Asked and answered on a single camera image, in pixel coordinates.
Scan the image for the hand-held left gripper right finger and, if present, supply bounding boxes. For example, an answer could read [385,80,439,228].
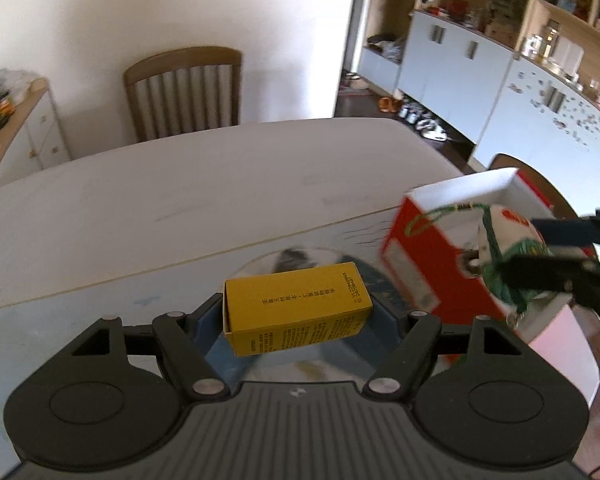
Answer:
[362,300,526,403]

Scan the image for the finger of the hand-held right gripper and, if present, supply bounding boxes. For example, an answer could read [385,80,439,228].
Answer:
[500,251,600,342]
[530,207,600,252]

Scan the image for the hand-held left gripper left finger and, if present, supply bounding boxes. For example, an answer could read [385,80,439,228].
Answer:
[72,294,231,402]

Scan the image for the red cardboard box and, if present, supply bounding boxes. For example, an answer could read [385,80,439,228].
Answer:
[380,167,600,403]

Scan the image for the yellow cardboard box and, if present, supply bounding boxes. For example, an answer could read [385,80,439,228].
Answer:
[223,261,373,357]

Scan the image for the wooden chair with red cushion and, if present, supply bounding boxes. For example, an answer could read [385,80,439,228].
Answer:
[487,154,581,221]

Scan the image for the white cabinet with magnets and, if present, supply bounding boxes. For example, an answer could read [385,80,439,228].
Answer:
[472,55,600,223]

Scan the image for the shoes on floor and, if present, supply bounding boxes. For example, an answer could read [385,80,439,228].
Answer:
[379,95,451,143]

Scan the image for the white tall cabinet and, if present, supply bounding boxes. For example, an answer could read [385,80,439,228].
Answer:
[357,10,518,147]

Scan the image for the wooden slat-back chair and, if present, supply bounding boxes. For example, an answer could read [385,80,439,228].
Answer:
[123,46,243,143]

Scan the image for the white wooden sideboard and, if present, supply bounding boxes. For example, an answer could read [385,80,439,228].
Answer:
[0,77,72,196]

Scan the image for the wooden wall shelf unit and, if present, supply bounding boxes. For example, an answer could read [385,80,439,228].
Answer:
[415,0,600,111]

